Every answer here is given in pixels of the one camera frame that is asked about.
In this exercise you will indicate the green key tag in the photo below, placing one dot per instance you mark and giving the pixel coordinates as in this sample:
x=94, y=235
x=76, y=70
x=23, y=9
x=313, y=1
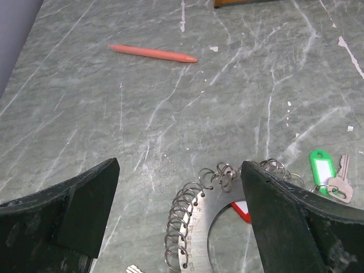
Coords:
x=322, y=168

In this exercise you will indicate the silver key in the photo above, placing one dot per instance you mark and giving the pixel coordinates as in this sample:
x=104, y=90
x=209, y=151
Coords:
x=339, y=187

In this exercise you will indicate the wooden shelf rack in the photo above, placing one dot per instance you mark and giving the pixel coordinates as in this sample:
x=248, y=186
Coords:
x=222, y=3

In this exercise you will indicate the metal key ring disc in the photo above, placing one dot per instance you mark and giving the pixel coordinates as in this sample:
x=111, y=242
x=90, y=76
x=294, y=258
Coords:
x=192, y=213

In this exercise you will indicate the red pencil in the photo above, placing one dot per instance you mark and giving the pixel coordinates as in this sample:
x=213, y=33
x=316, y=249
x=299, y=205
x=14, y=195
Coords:
x=153, y=53

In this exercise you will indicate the red key tag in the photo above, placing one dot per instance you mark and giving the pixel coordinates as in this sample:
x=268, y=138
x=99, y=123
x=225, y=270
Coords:
x=241, y=208

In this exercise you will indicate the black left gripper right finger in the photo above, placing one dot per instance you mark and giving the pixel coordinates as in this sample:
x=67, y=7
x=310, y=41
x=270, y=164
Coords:
x=299, y=231

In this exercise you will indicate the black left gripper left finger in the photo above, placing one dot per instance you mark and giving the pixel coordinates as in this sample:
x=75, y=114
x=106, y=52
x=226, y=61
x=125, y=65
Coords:
x=60, y=228

